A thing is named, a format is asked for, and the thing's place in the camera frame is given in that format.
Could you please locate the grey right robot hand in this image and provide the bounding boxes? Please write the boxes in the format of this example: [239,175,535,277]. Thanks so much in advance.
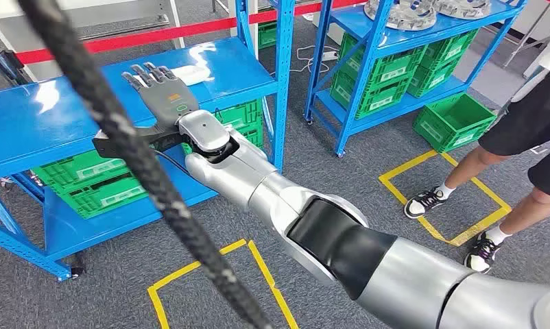
[121,62,201,131]

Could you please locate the white curved part orange writing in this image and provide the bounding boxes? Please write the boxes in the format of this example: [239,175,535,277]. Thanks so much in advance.
[136,64,213,88]

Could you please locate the blue steel shelf rack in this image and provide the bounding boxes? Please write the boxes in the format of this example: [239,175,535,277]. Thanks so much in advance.
[0,0,296,282]
[303,0,529,158]

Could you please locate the red barrier tape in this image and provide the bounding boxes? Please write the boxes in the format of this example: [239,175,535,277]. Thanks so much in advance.
[0,0,369,75]

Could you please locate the silver wheel hubcap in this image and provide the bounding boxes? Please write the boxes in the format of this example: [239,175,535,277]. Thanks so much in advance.
[431,0,492,21]
[363,0,438,32]

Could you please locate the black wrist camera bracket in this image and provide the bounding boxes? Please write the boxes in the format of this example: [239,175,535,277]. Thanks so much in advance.
[92,123,187,160]

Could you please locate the black braided cable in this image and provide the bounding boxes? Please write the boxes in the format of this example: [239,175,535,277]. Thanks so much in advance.
[16,0,276,329]

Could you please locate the black camera cable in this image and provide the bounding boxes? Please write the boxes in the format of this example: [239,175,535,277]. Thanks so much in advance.
[154,149,192,177]

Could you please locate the white power cord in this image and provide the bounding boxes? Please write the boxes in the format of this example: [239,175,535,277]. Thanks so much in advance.
[269,44,337,77]

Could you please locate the black stanchion post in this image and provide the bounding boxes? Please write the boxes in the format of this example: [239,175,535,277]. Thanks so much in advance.
[0,47,32,87]

